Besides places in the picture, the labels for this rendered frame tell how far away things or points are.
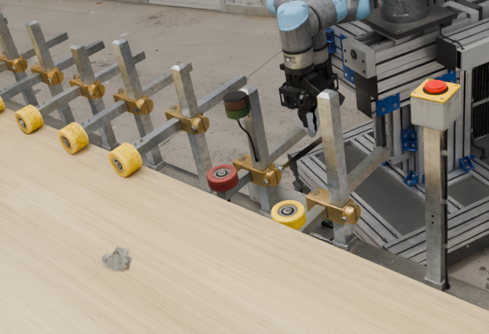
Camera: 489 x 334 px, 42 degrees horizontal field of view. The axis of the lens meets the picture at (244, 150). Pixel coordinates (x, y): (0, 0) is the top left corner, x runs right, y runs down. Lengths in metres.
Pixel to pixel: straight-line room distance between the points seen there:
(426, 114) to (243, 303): 0.52
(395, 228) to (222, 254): 1.17
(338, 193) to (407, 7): 0.70
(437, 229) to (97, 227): 0.81
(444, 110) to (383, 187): 1.46
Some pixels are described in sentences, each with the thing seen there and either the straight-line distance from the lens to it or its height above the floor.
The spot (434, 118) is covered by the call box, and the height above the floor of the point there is 1.18.
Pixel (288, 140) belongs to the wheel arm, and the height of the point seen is 0.86.
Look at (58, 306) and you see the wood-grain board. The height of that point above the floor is 0.90.
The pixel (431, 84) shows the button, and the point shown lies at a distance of 1.26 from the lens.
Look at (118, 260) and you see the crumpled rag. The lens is 1.47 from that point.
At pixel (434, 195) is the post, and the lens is 1.39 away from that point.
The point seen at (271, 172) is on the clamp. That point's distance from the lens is 1.69.
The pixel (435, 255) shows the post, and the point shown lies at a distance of 1.50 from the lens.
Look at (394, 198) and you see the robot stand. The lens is 2.61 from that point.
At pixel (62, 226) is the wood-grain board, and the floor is 0.90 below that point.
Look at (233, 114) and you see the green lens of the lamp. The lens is 1.55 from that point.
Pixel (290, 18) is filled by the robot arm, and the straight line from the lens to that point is 1.50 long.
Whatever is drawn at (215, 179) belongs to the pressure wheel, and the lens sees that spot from 1.64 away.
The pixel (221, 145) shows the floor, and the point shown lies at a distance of 3.50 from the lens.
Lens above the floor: 1.84
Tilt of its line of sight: 33 degrees down
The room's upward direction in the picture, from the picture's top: 12 degrees counter-clockwise
